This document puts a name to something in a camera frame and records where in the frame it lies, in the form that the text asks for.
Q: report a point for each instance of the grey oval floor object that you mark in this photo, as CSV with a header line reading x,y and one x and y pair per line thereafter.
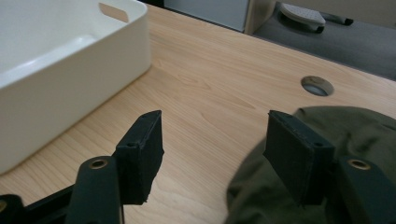
x,y
302,15

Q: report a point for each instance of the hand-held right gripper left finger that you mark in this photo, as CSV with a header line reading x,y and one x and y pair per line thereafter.
x,y
140,161

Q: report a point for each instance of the black rod-shaped floor object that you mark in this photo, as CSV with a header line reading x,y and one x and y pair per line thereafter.
x,y
339,19

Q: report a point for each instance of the olive green pants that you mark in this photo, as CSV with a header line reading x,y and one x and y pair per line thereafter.
x,y
358,130

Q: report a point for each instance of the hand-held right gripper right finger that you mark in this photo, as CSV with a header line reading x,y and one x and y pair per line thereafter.
x,y
295,158

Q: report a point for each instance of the white plastic bin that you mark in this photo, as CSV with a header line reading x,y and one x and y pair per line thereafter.
x,y
62,77

